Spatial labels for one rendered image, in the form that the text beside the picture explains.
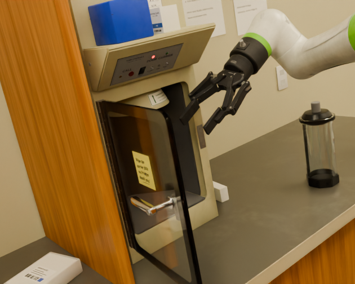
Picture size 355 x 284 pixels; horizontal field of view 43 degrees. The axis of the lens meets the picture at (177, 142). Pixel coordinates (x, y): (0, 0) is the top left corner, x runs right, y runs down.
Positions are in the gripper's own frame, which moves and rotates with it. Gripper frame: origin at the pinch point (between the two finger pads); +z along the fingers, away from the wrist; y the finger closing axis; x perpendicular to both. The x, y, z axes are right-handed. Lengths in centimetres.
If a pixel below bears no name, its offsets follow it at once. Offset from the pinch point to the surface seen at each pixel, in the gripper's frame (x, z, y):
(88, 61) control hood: -26.4, 10.1, -14.2
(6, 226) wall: 15, 51, -48
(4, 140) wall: -4, 32, -54
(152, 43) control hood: -23.6, -1.3, -4.4
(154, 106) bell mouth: -3.7, 3.0, -12.0
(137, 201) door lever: -12.1, 29.3, 11.0
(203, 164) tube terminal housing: 18.9, 3.5, -4.6
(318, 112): 28.3, -31.3, 11.9
